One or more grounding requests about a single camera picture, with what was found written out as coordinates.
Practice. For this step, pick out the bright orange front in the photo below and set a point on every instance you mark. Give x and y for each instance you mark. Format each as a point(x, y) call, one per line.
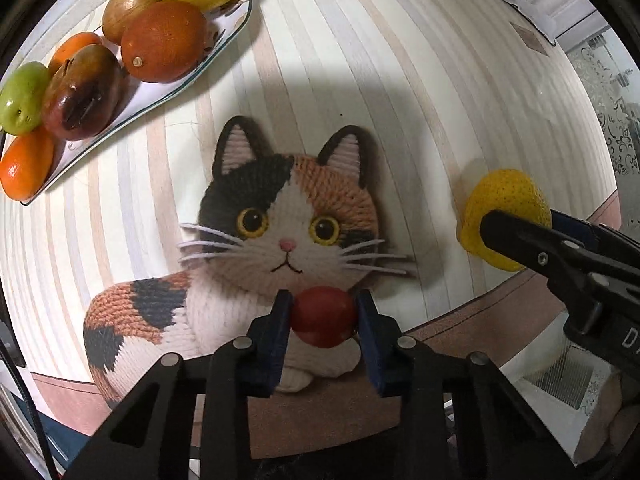
point(26, 164)

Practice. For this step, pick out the small red cherry tomato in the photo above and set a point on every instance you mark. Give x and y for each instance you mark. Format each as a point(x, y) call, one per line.
point(323, 316)

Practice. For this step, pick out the dark orange fruit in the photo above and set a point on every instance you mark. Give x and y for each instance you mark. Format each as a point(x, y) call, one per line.
point(164, 42)

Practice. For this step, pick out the white patterned oval plate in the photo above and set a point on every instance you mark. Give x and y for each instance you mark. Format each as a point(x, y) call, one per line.
point(139, 97)

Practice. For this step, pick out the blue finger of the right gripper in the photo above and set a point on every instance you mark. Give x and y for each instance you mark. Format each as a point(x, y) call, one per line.
point(530, 244)
point(597, 238)

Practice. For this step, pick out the small brown coaster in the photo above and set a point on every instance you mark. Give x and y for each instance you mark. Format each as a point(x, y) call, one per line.
point(530, 39)

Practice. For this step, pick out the white folded cloth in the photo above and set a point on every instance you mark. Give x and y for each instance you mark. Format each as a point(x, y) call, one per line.
point(541, 21)

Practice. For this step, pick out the green apple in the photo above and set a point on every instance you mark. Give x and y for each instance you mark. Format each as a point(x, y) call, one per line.
point(21, 98)

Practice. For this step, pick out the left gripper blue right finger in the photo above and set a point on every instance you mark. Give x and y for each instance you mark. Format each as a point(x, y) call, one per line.
point(378, 335)

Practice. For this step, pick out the striped table cloth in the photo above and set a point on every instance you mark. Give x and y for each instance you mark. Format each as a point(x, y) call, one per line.
point(449, 92)

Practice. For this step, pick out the dark red apple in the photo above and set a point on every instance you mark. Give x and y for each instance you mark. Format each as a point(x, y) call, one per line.
point(82, 95)

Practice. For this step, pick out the brown kiwi fruit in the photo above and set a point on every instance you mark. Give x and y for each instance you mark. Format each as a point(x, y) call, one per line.
point(118, 15)

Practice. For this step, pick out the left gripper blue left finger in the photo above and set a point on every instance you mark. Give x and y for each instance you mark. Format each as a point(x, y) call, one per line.
point(269, 335)

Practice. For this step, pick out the knitted cat mat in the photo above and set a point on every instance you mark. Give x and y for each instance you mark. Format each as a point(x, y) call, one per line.
point(267, 222)

